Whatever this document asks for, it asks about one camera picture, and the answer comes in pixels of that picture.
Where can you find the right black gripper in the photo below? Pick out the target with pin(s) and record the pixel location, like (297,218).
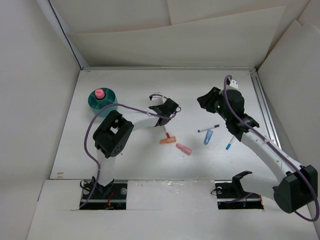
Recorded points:
(206,101)

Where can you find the aluminium rail right side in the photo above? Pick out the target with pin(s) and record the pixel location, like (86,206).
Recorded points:
(264,108)

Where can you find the blue highlighter marker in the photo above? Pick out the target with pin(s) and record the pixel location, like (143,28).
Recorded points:
(208,137)

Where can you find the pink capped glue stick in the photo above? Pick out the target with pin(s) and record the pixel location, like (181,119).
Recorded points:
(99,94)

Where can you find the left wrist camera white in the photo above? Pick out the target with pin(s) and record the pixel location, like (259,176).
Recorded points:
(156,99)

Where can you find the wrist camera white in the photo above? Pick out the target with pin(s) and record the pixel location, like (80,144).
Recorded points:
(232,84)
(156,99)

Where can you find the orange highlighter marker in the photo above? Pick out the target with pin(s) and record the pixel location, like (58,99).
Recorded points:
(168,140)

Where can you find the white pen purple cap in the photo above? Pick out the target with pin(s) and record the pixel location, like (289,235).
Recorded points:
(208,128)

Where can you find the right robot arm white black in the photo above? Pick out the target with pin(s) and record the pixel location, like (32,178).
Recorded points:
(294,185)

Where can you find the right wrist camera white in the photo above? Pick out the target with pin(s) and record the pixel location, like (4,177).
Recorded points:
(232,84)

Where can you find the white pen blue cap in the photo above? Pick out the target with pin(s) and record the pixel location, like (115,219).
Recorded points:
(230,143)

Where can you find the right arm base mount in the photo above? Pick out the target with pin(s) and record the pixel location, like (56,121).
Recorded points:
(230,194)

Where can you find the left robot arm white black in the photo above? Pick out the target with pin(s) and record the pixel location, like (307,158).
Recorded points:
(112,135)

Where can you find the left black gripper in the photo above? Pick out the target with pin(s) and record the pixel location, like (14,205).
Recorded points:
(157,106)

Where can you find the pink highlighter marker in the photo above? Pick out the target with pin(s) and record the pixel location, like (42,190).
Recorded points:
(184,149)

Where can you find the teal round compartment organizer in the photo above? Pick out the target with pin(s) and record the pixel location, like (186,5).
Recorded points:
(96,105)

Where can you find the white pen red cap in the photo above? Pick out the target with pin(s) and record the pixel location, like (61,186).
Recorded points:
(166,132)

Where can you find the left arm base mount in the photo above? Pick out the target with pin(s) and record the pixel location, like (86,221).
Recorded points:
(110,197)

